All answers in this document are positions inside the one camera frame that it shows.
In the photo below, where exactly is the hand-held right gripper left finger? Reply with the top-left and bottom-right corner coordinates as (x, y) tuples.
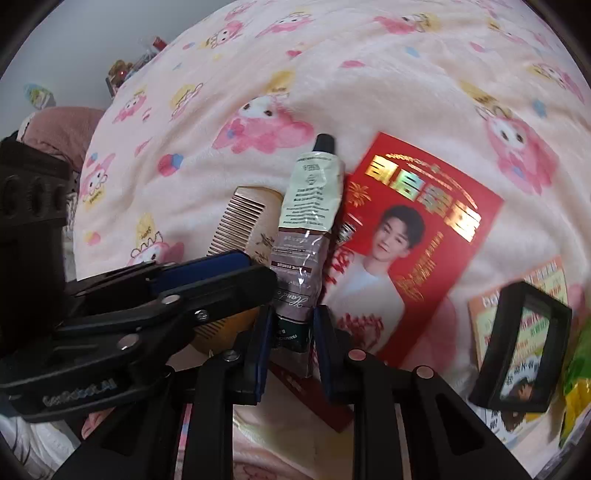
(55, 305), (274, 480)

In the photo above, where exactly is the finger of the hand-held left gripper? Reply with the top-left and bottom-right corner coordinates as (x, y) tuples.
(54, 265), (279, 366)
(65, 250), (253, 315)

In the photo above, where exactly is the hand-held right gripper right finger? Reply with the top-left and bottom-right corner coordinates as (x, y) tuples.
(314, 305), (532, 480)

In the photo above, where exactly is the wooden comb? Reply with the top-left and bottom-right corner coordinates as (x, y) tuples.
(191, 186), (284, 356)

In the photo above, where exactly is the hand cream tube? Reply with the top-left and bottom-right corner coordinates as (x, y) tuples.
(270, 133), (345, 379)

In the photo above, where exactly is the small black display frame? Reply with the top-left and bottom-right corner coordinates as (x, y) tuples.
(468, 281), (573, 413)

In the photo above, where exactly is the die-cut figure sticker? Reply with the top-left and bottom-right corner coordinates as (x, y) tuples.
(496, 396), (561, 446)

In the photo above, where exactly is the orange printed card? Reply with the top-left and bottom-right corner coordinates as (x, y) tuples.
(467, 256), (570, 370)

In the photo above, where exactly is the green snack packet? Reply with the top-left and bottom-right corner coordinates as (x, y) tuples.
(558, 342), (591, 450)

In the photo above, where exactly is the red envelope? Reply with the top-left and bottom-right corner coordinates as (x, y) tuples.
(270, 360), (356, 433)

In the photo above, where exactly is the pink pillow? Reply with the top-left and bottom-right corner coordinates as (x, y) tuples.
(21, 106), (107, 171)

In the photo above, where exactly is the brown plush bear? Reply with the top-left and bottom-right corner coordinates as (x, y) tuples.
(107, 59), (139, 95)

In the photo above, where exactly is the red portrait poster card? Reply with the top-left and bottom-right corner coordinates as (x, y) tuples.
(318, 131), (505, 370)

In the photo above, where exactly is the white cloth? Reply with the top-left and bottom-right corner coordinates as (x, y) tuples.
(0, 406), (88, 480)

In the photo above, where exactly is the pink printed blanket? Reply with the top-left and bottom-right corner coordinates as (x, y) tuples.
(71, 0), (591, 480)

